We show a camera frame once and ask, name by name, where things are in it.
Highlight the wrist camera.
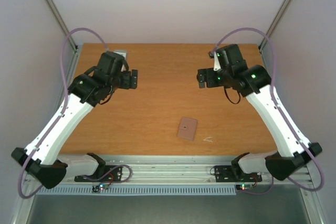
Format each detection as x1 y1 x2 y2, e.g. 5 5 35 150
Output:
208 51 221 71
112 50 127 62

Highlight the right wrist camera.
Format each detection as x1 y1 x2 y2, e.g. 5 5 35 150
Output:
208 51 221 71

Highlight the aluminium frame post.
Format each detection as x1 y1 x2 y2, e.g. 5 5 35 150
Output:
266 0 292 38
45 0 70 36

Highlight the pink leather card holder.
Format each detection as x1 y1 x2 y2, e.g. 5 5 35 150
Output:
177 117 198 141

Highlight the left controller circuit board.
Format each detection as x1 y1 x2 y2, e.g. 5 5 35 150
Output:
91 184 109 194

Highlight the right controller circuit board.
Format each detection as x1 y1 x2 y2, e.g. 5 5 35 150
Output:
236 184 255 191

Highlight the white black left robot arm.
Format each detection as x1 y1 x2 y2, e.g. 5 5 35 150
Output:
11 50 138 189

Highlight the aluminium front rail frame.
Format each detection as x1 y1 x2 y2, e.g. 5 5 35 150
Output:
24 154 313 186

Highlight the controller circuit board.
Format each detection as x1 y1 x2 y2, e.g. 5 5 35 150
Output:
236 184 255 191
91 184 109 194

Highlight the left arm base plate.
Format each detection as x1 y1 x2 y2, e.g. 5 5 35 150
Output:
74 165 123 183

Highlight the left aluminium frame post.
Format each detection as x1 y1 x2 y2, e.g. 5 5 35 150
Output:
45 0 70 36

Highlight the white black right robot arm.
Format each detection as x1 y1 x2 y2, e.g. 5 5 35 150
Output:
196 44 322 180

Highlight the grey slotted cable duct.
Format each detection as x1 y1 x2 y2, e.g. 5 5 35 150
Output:
37 185 236 196

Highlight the right aluminium frame post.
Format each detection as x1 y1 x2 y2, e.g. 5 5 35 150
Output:
266 0 292 38

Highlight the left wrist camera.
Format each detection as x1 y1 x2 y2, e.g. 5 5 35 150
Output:
112 50 127 62

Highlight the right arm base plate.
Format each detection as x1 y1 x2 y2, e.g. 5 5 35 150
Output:
212 165 262 183

